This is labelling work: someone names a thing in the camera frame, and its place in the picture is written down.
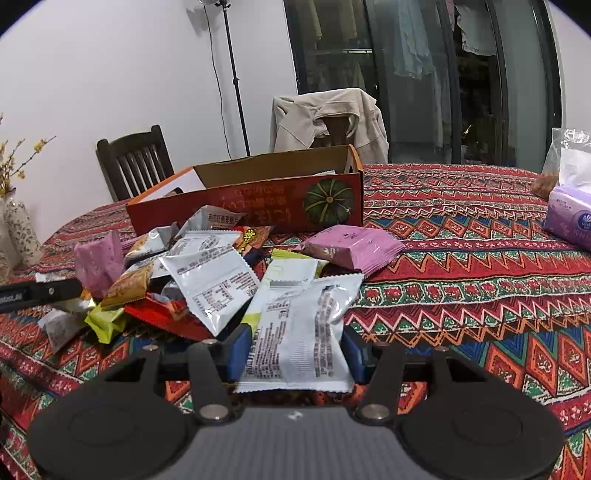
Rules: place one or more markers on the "glass sliding door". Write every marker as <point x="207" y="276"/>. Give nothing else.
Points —
<point x="415" y="120"/>

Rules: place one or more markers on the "yellow flower branches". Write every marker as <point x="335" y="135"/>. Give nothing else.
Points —
<point x="14" y="159"/>

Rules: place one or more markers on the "orange and silver snack packet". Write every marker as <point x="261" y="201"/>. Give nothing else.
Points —
<point x="147" y="242"/>

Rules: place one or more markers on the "yellow-green snack packet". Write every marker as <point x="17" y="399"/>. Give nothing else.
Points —
<point x="104" y="322"/>

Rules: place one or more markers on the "brown snack bag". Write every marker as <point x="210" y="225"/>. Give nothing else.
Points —
<point x="545" y="187"/>

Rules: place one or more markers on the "large purple snack packet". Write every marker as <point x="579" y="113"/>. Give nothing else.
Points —
<point x="355" y="244"/>

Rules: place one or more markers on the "orange and yellow snack packet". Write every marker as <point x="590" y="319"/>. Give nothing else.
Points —
<point x="254" y="237"/>

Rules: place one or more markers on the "dark wooden chair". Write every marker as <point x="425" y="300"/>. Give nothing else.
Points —
<point x="134" y="161"/>

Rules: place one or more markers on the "white hanging garment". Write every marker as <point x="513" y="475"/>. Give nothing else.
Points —
<point x="475" y="32"/>

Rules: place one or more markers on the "beige jacket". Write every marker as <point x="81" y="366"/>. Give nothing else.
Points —
<point x="295" y="120"/>

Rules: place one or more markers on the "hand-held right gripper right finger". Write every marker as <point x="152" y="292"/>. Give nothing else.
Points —
<point x="356" y="357"/>

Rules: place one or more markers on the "silver white snack packet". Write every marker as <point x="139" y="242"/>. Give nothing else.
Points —
<point x="217" y="219"/>
<point x="203" y="242"/>

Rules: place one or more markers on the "small pink snack packet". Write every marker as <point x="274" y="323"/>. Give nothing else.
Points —
<point x="94" y="263"/>

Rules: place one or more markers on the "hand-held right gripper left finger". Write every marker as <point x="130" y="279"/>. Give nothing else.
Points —
<point x="239" y="353"/>

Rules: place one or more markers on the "orange pumpkin print cardboard box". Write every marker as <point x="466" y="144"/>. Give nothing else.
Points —
<point x="277" y="198"/>

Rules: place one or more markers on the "purple tissue pack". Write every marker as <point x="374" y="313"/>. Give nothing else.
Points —
<point x="568" y="217"/>

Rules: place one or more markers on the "red snack packet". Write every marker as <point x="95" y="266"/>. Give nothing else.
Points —
<point x="181" y="326"/>

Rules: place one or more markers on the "brown wooden chair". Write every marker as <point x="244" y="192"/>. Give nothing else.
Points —
<point x="337" y="131"/>

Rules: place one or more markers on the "white plastic bag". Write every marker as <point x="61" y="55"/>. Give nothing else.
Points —
<point x="572" y="161"/>

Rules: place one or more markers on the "light blue hanging garment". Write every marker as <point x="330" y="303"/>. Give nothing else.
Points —
<point x="413" y="41"/>

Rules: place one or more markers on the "patterned white vase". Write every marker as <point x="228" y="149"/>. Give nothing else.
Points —
<point x="23" y="230"/>

